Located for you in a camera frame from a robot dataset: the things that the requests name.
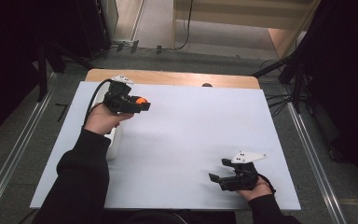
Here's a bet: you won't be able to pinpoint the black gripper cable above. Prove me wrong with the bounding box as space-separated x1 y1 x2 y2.
81 77 114 129
256 173 277 195

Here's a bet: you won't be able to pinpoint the light wooden furniture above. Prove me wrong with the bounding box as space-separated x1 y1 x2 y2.
172 0 322 60

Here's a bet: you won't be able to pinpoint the black stand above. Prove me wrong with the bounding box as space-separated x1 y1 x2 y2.
251 50 307 115
36 39 96 103

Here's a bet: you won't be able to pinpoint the person's left hand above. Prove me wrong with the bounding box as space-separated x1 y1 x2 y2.
83 104 135 136

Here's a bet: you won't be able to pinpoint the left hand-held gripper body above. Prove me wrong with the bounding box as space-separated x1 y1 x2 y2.
102 74 138 115

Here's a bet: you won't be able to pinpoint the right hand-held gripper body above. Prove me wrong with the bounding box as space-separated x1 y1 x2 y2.
218 150 269 191

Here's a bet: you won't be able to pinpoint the black floor cables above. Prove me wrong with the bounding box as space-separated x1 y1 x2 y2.
264 92 294 119

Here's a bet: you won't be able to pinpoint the person's right hand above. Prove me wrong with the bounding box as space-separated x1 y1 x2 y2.
236 181 273 202

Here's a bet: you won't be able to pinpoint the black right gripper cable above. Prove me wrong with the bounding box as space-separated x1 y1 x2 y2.
256 173 277 195

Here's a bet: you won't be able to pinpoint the white plastic bin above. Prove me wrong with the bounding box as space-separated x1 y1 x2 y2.
93 81 129 161

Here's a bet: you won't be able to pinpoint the black hanging cable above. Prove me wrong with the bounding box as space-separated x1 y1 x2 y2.
171 0 194 52

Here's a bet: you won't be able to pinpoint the wooden table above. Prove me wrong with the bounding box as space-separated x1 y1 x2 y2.
84 68 261 91

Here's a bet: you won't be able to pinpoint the black curtain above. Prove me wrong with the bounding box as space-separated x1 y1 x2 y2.
295 0 358 189
0 0 113 147

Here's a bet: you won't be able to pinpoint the white board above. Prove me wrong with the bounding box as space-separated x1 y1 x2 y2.
30 81 302 212

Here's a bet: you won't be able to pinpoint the metal floor rail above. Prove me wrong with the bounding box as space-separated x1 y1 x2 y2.
286 102 348 224
0 72 58 224

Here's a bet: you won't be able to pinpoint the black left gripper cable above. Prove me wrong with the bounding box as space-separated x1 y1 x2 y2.
81 77 114 129

